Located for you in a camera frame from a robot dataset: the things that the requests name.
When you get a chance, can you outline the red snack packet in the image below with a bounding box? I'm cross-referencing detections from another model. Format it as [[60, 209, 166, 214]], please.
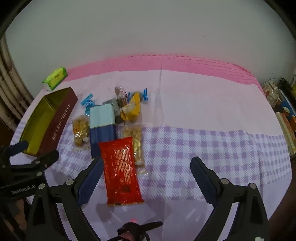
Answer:
[[99, 137, 143, 207]]

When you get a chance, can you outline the silver foil snack packet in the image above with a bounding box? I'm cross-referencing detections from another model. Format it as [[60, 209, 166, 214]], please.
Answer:
[[102, 98, 122, 123]]

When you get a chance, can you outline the purple checked cloth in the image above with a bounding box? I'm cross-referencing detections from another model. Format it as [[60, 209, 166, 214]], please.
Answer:
[[13, 70, 292, 241]]

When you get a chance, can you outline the small blue candy wrapper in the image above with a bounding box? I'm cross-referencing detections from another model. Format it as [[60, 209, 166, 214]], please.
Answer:
[[127, 88, 149, 102]]

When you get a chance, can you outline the brown tin box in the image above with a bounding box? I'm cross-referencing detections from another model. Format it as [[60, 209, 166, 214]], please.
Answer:
[[18, 87, 78, 158]]

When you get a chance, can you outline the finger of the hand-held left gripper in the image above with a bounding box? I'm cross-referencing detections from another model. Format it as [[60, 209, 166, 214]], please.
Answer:
[[0, 140, 29, 163], [0, 149, 60, 181]]

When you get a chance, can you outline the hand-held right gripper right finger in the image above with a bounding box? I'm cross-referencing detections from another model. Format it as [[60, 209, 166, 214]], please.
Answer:
[[190, 156, 270, 241]]

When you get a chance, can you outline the pink foam mat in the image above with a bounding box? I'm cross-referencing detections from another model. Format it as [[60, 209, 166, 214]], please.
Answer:
[[66, 54, 265, 93]]

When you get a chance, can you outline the round brown snack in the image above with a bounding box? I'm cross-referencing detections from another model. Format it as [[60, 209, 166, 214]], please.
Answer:
[[115, 86, 128, 107]]

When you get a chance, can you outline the green tissue pack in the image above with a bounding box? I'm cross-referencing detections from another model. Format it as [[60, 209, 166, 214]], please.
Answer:
[[42, 67, 68, 91]]

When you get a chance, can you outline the yellow clear snack packet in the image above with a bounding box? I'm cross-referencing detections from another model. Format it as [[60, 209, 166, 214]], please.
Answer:
[[121, 104, 142, 122]]

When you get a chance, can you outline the crumpled patterned bag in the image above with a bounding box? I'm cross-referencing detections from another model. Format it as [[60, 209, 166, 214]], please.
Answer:
[[262, 82, 281, 107]]

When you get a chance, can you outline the clear nut brittle packet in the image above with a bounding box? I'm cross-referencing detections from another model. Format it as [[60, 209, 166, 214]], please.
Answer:
[[120, 125, 148, 175], [70, 115, 91, 151]]

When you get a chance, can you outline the large blue candy wrapper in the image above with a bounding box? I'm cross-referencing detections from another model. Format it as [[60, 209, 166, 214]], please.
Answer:
[[80, 93, 96, 114]]

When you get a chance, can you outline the orange snack packet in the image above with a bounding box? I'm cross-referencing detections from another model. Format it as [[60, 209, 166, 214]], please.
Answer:
[[128, 92, 142, 109]]

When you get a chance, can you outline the light and dark blue packet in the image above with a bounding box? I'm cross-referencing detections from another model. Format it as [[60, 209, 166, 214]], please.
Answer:
[[89, 104, 116, 158]]

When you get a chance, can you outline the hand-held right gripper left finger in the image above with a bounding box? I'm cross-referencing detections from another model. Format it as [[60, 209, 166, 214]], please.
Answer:
[[26, 156, 105, 241]]

